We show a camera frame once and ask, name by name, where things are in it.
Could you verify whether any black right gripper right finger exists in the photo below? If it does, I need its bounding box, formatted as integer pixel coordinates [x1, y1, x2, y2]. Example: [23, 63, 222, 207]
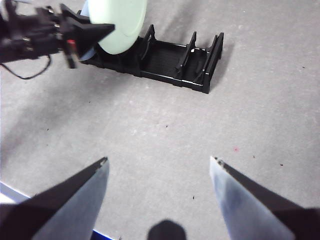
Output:
[209, 156, 320, 240]

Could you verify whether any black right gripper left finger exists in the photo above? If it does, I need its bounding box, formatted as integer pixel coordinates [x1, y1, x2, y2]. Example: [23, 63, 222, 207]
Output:
[0, 156, 110, 240]

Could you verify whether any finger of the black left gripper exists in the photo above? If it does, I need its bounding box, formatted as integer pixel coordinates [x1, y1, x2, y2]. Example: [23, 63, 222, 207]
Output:
[73, 24, 116, 60]
[61, 3, 90, 26]

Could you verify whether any light blue round plate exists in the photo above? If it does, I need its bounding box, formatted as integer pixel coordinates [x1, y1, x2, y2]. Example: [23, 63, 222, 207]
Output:
[79, 0, 97, 61]

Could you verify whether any pale green round plate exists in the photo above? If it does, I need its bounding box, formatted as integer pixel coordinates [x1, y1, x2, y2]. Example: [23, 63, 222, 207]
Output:
[88, 0, 148, 55]

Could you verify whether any black plastic plate rack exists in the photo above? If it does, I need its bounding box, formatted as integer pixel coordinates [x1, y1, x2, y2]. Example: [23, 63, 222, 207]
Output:
[76, 9, 225, 95]

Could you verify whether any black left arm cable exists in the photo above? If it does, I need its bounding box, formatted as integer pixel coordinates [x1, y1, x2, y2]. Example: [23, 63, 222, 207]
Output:
[0, 54, 52, 81]

